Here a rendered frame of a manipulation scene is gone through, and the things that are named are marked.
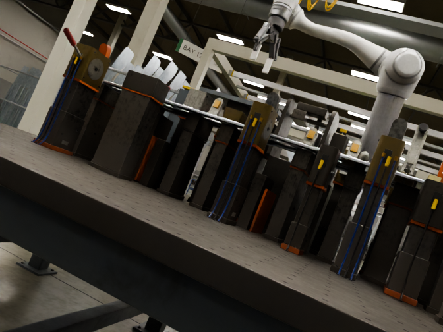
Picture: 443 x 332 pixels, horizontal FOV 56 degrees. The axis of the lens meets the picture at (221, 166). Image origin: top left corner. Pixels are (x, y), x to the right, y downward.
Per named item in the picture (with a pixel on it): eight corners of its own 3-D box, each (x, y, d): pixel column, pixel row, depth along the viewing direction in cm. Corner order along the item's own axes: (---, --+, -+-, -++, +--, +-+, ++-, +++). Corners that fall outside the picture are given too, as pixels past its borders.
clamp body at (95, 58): (24, 139, 134) (69, 37, 136) (55, 149, 146) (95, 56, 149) (43, 147, 130) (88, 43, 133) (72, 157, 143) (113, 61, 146)
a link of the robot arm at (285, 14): (269, 1, 177) (264, 14, 177) (287, 2, 172) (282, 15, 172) (277, 13, 185) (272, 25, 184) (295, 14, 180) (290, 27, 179)
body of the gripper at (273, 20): (273, 24, 184) (265, 43, 183) (265, 14, 177) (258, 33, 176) (288, 26, 180) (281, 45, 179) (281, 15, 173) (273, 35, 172)
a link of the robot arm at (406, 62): (356, 235, 178) (360, 251, 157) (319, 222, 181) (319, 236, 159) (425, 58, 164) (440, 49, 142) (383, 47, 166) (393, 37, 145)
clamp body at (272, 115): (200, 216, 110) (248, 95, 113) (215, 219, 121) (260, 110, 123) (221, 225, 108) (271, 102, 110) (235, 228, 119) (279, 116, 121)
